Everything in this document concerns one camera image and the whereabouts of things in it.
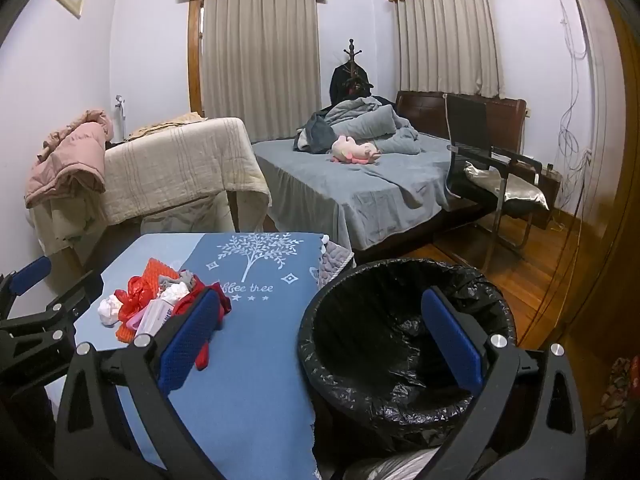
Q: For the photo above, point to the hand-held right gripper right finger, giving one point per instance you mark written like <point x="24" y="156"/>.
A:
<point x="452" y="342"/>

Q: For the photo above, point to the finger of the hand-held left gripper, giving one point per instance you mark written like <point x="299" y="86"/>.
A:
<point x="31" y="271"/>
<point x="70" y="300"/>

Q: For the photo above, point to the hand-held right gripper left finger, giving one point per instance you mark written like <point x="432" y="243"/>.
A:
<point x="192" y="342"/>

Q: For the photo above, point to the red cloth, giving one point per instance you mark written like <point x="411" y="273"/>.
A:
<point x="204" y="355"/>

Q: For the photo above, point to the red ribbon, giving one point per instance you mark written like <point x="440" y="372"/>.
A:
<point x="135" y="292"/>

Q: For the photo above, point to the orange mesh cloth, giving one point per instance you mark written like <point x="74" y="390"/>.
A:
<point x="160" y="270"/>

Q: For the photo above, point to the black bin with bag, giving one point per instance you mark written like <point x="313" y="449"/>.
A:
<point x="350" y="310"/>

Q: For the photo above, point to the white crumpled tissue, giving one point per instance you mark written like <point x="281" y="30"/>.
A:
<point x="107" y="310"/>

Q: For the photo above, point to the pink white packet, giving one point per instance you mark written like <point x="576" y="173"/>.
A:
<point x="152" y="317"/>

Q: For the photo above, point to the small white crumpled paper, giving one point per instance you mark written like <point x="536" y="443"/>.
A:
<point x="175" y="290"/>

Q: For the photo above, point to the blue tree print tablecloth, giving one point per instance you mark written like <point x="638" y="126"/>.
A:
<point x="270" y="375"/>

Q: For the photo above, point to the pink jacket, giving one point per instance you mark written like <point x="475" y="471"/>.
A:
<point x="70" y="160"/>

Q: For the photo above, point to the grey fringed cloth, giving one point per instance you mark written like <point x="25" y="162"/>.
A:
<point x="335" y="260"/>

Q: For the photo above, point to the silver cushion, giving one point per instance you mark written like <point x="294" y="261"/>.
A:
<point x="505" y="185"/>

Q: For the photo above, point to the beige towel on rack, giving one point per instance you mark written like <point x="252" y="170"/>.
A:
<point x="175" y="170"/>

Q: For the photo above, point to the floral patterned cloth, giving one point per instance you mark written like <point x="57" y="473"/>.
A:
<point x="615" y="390"/>

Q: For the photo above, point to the bed with grey sheet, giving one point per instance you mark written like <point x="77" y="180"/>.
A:
<point x="350" y="190"/>

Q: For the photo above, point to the tan folded blanket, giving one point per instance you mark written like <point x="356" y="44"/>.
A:
<point x="165" y="124"/>

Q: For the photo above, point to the black chair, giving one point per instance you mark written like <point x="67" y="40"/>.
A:
<point x="467" y="135"/>

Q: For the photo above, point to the pink plush toy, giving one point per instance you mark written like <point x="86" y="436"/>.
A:
<point x="352" y="150"/>

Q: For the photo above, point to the wooden wardrobe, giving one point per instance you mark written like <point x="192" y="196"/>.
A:
<point x="615" y="185"/>

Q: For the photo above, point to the dark wooden headboard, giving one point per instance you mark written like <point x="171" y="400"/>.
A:
<point x="425" y="110"/>

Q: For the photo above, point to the grey duvet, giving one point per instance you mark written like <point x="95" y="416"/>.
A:
<point x="370" y="120"/>

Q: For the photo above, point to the dark grey garment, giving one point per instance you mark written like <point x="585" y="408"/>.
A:
<point x="317" y="137"/>

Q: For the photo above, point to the wide beige curtain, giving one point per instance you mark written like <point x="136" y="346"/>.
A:
<point x="260" y="60"/>

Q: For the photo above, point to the narrow beige curtain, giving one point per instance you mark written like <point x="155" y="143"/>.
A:
<point x="447" y="40"/>

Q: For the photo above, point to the wooden coat rack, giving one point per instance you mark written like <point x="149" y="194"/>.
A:
<point x="352" y="52"/>

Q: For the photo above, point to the white wall fixture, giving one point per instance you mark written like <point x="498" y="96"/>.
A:
<point x="120" y="115"/>

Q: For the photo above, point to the wooden window frame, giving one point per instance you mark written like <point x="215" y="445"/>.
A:
<point x="194" y="60"/>

